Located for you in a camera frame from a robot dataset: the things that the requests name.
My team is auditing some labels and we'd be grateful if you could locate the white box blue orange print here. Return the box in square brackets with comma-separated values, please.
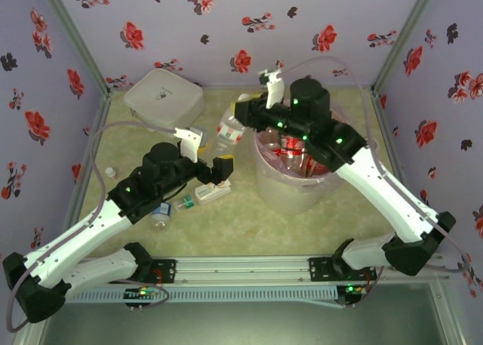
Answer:
[195, 178, 233, 206]

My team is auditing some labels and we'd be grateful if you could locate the clear bottle white cap red label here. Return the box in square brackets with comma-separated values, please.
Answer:
[214, 93, 250, 156]

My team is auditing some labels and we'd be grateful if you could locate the clear bottle blue cap blue label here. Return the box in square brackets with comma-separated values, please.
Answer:
[150, 201, 173, 231]

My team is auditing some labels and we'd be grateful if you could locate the large clear bottle red label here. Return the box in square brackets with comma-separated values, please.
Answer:
[277, 135, 309, 157]

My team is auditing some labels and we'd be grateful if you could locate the small clear bottle green label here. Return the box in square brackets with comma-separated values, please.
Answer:
[172, 196, 195, 213]

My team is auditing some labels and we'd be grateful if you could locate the cola bottle red cap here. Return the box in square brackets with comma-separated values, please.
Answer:
[301, 156, 329, 178]

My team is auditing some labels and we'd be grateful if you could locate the white plastic bin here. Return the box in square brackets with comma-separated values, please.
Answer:
[252, 95, 346, 216]

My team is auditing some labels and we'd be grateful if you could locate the white plastic storage box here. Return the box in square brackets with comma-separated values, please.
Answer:
[124, 68, 207, 133]

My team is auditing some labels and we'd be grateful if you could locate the left circuit board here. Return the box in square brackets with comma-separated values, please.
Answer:
[123, 287, 160, 306]

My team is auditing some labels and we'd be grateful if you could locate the circuit board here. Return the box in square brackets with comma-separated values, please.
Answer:
[343, 283, 369, 306]
[123, 287, 160, 306]

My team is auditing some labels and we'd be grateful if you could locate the right circuit board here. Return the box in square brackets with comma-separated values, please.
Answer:
[343, 283, 369, 306]

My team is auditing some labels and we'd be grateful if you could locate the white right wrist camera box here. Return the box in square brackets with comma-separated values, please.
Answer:
[257, 68, 285, 110]

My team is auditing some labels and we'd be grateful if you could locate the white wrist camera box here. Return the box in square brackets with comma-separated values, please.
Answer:
[257, 68, 285, 110]
[174, 128, 204, 164]

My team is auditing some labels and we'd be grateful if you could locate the back aluminium frame rail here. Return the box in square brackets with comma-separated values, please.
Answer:
[109, 83, 374, 92]

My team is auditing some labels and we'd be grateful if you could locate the aluminium frame rail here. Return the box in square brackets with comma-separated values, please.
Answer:
[109, 83, 374, 92]
[86, 254, 452, 285]

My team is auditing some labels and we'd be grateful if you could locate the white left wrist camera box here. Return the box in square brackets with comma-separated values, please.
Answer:
[174, 128, 204, 164]

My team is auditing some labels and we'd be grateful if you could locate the grey right arm cable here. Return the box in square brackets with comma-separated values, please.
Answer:
[278, 57, 472, 308]

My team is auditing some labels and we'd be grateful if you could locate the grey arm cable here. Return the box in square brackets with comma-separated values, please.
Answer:
[278, 57, 472, 308]
[5, 121, 182, 333]

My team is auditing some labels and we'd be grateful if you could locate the grey left arm cable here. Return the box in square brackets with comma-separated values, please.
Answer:
[5, 121, 182, 333]

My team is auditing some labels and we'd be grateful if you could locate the right aluminium side rail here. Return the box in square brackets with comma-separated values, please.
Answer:
[370, 88, 416, 210]

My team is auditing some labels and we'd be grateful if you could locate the aluminium side rail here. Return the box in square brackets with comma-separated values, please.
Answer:
[370, 88, 416, 210]
[62, 90, 113, 233]

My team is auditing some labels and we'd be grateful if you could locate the left aluminium side rail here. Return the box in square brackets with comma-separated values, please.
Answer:
[62, 90, 113, 233]

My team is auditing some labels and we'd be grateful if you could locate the front aluminium frame rail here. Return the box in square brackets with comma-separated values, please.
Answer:
[86, 254, 452, 285]

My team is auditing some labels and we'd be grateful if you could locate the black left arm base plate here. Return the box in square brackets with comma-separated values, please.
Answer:
[143, 258, 177, 285]

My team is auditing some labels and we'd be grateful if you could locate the white slotted cable duct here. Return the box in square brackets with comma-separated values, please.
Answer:
[66, 287, 339, 304]

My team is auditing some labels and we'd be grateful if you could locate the right aluminium frame post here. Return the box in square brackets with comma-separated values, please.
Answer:
[371, 0, 441, 91]

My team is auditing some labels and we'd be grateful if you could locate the aluminium frame post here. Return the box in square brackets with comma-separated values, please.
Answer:
[371, 0, 441, 91]
[35, 0, 112, 93]

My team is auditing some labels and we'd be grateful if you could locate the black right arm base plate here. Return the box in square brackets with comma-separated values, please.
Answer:
[308, 257, 378, 282]

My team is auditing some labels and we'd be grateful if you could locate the left aluminium frame post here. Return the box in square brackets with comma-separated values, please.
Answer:
[35, 0, 112, 93]

